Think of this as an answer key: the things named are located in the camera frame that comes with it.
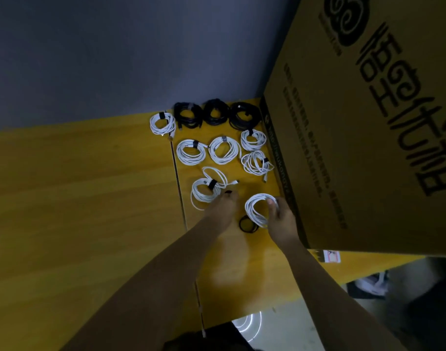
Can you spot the person's left hand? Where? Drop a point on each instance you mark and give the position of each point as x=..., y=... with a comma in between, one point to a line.
x=221, y=214

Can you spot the person's right hand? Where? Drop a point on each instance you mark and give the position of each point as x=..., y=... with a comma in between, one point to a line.
x=285, y=226

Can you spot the group of black cable ties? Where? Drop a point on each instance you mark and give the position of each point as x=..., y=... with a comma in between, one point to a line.
x=243, y=228

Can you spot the person's right forearm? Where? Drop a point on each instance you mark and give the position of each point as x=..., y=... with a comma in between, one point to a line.
x=333, y=303

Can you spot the person's left forearm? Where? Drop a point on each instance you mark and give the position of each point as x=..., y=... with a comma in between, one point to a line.
x=150, y=296

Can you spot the person's dark clothing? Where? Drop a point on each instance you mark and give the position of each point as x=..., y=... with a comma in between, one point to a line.
x=208, y=341

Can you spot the small white packet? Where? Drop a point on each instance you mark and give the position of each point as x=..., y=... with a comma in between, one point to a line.
x=331, y=256

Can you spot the dark object on floor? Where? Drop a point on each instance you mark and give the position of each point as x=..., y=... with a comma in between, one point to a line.
x=369, y=286

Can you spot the cardboard box with black print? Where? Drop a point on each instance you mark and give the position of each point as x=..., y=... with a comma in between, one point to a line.
x=369, y=142

